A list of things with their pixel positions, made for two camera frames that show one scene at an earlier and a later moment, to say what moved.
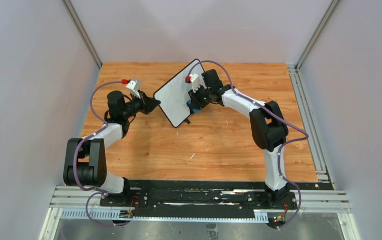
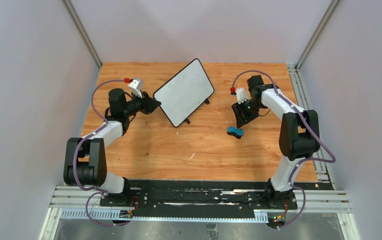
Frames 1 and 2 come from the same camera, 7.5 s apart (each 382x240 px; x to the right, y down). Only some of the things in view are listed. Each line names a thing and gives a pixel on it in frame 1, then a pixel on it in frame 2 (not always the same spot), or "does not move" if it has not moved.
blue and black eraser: x=192 y=109 → x=238 y=133
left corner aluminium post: x=82 y=32 does not move
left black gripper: x=143 y=102 does not move
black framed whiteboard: x=172 y=98 does not move
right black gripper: x=198 y=96 → x=244 y=111
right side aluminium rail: x=322 y=171 does not move
